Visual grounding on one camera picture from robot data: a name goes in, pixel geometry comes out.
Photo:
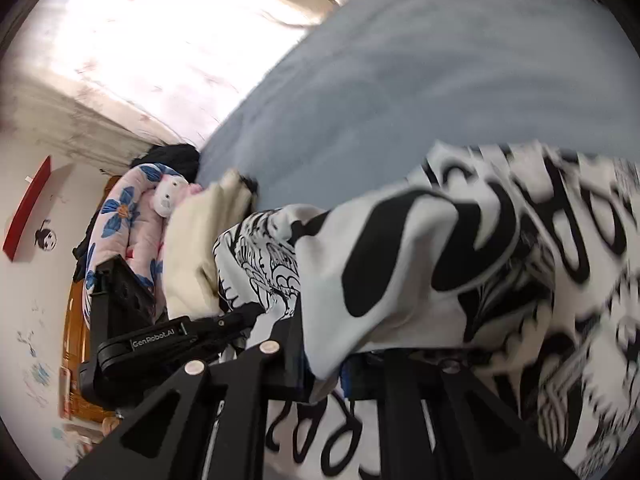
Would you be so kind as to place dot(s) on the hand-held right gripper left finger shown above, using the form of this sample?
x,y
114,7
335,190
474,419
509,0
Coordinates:
x,y
280,370

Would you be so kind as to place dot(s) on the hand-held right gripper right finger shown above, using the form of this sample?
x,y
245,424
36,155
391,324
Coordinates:
x,y
352,380

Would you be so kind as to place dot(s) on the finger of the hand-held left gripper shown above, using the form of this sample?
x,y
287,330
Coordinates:
x,y
220,327

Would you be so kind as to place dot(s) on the floral quilt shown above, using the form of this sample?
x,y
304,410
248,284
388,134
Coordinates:
x,y
120,210

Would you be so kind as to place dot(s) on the red wall shelf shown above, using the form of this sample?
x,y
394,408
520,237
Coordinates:
x,y
25,210

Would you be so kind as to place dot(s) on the cream folded garment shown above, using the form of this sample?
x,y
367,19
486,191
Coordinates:
x,y
195,240

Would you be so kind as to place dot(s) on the blue bed blanket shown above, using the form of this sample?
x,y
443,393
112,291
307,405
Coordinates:
x,y
400,85

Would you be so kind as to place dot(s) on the black garment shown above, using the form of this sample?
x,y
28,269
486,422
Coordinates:
x,y
175,157

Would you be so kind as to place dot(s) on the white cat plush toy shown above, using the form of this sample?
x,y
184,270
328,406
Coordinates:
x,y
167,195

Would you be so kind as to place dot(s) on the face wall sticker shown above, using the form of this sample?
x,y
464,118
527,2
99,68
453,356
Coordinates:
x,y
45,235

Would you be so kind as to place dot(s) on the black white printed shirt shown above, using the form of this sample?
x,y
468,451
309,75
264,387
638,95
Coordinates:
x,y
400,260

